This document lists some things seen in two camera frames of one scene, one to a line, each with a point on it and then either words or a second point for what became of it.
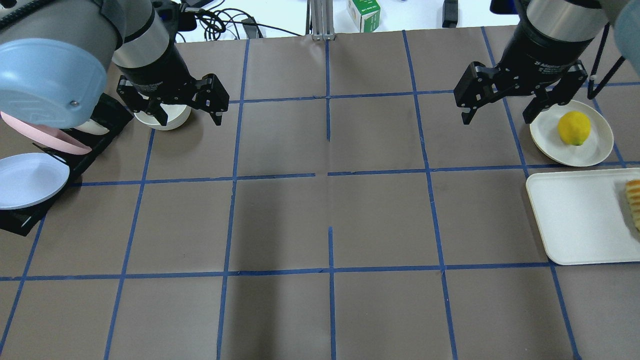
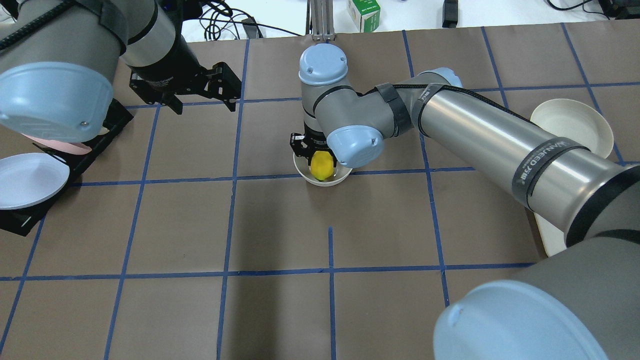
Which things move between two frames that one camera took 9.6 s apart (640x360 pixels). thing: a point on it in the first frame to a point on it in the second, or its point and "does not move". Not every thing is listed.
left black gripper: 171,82 to 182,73
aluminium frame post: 322,19 does not move
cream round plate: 544,135 does not move
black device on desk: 450,16 does not move
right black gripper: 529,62 to 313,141
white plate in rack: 29,180 does not move
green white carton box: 365,14 does not move
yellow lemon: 574,127 to 322,165
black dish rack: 23,220 does not move
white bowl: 177,114 to 340,173
